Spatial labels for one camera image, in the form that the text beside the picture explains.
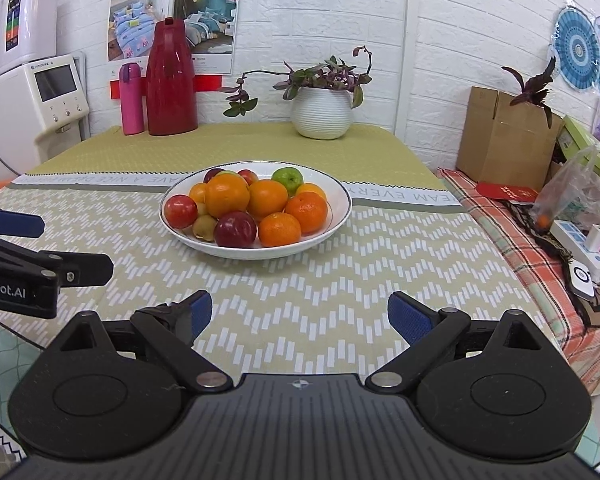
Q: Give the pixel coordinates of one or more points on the small tan kiwi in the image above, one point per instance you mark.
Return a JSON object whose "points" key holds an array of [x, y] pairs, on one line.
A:
{"points": [[202, 209]]}

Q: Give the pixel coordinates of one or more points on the red envelope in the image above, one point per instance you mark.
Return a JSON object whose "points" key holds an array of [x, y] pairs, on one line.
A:
{"points": [[507, 191]]}

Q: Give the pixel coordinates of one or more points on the red thermos jug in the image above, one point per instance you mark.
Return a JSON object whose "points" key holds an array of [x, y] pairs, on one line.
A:
{"points": [[171, 85]]}

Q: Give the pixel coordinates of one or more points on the patterned tablecloth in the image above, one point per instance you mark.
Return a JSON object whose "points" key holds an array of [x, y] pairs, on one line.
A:
{"points": [[280, 300]]}

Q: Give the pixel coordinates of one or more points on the dark patterned cloth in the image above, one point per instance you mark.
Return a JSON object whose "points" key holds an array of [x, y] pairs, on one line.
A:
{"points": [[545, 250]]}

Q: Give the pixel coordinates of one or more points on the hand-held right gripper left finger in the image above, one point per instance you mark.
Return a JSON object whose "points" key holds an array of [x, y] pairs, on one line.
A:
{"points": [[201, 315]]}

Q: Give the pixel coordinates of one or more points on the large blue round wall decoration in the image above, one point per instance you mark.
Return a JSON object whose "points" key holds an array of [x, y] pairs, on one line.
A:
{"points": [[577, 50]]}

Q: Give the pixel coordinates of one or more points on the dark red plum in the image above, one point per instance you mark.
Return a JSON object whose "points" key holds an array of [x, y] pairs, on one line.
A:
{"points": [[212, 175], [235, 230]]}

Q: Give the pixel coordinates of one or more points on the cardboard box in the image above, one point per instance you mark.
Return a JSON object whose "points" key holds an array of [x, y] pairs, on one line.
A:
{"points": [[500, 145]]}

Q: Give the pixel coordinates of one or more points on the tiny mandarin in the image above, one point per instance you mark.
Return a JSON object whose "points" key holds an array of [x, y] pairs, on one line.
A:
{"points": [[544, 221]]}

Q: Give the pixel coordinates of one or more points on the clear plastic bag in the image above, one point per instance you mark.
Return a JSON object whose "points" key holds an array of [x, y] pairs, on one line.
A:
{"points": [[572, 190]]}

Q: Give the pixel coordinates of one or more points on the green carton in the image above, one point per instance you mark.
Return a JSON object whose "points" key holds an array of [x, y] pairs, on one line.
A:
{"points": [[582, 140]]}

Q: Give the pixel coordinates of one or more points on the pink bottle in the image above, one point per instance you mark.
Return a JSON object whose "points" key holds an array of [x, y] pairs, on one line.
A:
{"points": [[131, 105]]}

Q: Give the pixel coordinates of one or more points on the purple plant in white pot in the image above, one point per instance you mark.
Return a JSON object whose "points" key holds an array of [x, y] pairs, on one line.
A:
{"points": [[322, 115]]}

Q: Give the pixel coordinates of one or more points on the white power strip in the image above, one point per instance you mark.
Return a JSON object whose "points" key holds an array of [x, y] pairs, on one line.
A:
{"points": [[567, 235]]}

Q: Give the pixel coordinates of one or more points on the red yellow nectarine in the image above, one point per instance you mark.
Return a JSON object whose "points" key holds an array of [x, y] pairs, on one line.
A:
{"points": [[249, 176], [180, 211]]}

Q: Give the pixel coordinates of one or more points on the deep orange tangerine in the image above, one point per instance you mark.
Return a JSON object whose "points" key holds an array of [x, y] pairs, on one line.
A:
{"points": [[307, 212], [279, 230]]}

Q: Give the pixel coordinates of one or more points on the wall calendar poster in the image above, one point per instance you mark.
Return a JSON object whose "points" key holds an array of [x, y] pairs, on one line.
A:
{"points": [[130, 20]]}

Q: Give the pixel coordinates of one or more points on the white wall water purifier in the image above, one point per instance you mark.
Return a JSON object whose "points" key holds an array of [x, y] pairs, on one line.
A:
{"points": [[30, 25]]}

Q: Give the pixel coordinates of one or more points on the small yellow orange citrus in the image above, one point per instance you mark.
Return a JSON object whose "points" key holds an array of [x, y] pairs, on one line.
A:
{"points": [[197, 193], [311, 190]]}

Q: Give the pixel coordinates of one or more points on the white appliance with screen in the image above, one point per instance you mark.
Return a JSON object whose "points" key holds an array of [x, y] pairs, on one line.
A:
{"points": [[10, 125]]}

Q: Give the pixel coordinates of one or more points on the dark purple plant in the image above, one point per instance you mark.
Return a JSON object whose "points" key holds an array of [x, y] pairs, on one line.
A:
{"points": [[532, 90]]}

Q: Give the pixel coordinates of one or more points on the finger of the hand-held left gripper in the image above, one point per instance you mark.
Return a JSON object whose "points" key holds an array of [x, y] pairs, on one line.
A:
{"points": [[17, 225], [87, 270]]}

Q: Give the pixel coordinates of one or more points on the white charger plug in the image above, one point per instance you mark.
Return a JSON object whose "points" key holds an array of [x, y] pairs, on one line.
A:
{"points": [[597, 236]]}

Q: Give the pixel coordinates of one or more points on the white device with round button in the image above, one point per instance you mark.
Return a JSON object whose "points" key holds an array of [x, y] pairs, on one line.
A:
{"points": [[580, 280]]}

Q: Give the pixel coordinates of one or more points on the orange plaid cloth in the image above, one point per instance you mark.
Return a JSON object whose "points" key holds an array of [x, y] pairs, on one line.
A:
{"points": [[500, 240]]}

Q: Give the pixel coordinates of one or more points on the orange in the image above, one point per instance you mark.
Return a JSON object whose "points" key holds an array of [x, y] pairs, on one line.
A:
{"points": [[267, 199], [226, 195]]}

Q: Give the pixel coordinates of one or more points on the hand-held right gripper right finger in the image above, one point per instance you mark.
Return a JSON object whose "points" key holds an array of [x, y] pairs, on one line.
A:
{"points": [[409, 317]]}

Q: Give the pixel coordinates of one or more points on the white plate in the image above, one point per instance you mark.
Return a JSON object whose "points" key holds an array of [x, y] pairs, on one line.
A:
{"points": [[330, 215]]}

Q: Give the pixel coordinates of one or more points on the green jujube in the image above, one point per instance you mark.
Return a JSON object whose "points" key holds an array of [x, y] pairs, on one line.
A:
{"points": [[287, 180], [226, 174]]}

